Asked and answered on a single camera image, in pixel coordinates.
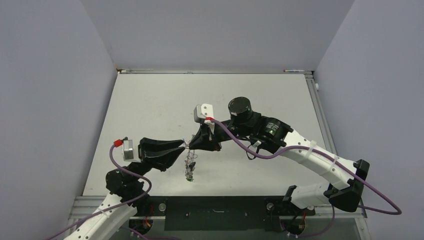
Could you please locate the black key tag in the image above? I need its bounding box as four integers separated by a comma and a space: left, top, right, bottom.
188, 162, 196, 170

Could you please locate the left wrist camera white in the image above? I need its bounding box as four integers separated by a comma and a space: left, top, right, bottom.
113, 137, 141, 163

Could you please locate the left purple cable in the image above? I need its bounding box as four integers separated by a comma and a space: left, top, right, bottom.
46, 140, 153, 240

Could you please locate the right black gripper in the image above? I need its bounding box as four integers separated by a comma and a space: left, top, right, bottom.
189, 119, 251, 151

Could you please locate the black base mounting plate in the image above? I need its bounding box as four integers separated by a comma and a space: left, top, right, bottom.
127, 195, 316, 234

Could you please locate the aluminium frame rail right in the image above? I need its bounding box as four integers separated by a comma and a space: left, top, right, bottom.
305, 73, 367, 220

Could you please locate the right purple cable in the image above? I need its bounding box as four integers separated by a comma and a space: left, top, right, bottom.
205, 117, 403, 239

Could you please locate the aluminium frame rail back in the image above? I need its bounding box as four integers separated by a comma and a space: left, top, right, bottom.
117, 69, 313, 75

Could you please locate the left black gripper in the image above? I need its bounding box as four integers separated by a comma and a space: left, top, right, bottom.
128, 138, 186, 182

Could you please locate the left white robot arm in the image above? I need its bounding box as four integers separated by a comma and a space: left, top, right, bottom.
66, 137, 185, 240

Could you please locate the round steel key organizer disc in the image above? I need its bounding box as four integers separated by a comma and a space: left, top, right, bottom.
184, 135, 197, 179

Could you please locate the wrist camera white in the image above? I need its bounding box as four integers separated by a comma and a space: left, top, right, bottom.
113, 137, 141, 163
193, 103, 215, 124

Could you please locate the purple cable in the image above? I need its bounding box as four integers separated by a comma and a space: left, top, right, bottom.
205, 117, 403, 239
46, 140, 153, 240

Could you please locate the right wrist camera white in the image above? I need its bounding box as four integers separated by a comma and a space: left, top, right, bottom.
193, 103, 215, 124

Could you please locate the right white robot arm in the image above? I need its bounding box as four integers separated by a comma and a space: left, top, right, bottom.
189, 96, 370, 214

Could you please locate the aluminium frame rail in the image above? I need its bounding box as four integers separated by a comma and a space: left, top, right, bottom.
305, 73, 367, 220
117, 69, 313, 75

